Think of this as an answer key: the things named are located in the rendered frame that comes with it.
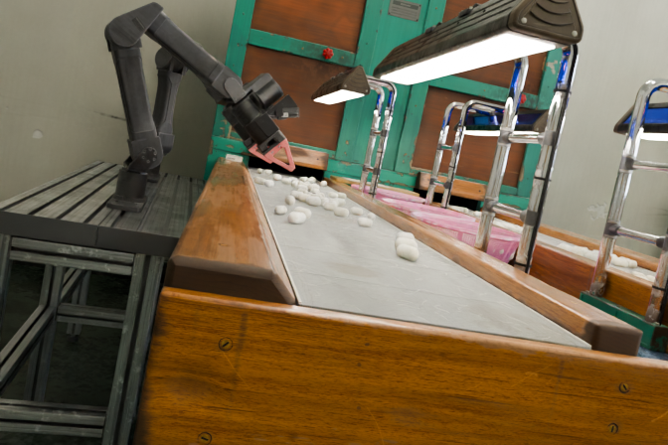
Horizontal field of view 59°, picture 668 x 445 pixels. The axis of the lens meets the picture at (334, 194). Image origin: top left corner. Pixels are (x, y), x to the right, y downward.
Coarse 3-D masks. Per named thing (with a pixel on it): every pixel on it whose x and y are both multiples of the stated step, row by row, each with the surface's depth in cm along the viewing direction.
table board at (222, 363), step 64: (192, 320) 50; (256, 320) 50; (320, 320) 51; (384, 320) 54; (192, 384) 51; (256, 384) 51; (320, 384) 52; (384, 384) 53; (448, 384) 54; (512, 384) 55; (576, 384) 56; (640, 384) 58
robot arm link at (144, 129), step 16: (112, 48) 123; (128, 48) 125; (128, 64) 125; (128, 80) 126; (144, 80) 128; (128, 96) 127; (144, 96) 128; (128, 112) 128; (144, 112) 129; (128, 128) 130; (144, 128) 129; (128, 144) 133; (144, 144) 129; (160, 144) 131; (160, 160) 131
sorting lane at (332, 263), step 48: (288, 192) 164; (336, 192) 200; (288, 240) 85; (336, 240) 94; (384, 240) 105; (336, 288) 62; (384, 288) 66; (432, 288) 72; (480, 288) 78; (528, 336) 58; (576, 336) 62
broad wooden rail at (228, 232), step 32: (224, 160) 209; (224, 192) 108; (192, 224) 68; (224, 224) 72; (256, 224) 78; (192, 256) 52; (224, 256) 55; (256, 256) 58; (192, 288) 52; (224, 288) 52; (256, 288) 52; (288, 288) 54
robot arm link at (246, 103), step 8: (248, 96) 140; (256, 96) 140; (232, 104) 140; (240, 104) 138; (248, 104) 139; (256, 104) 143; (232, 112) 140; (240, 112) 139; (248, 112) 139; (256, 112) 140; (240, 120) 140; (248, 120) 139
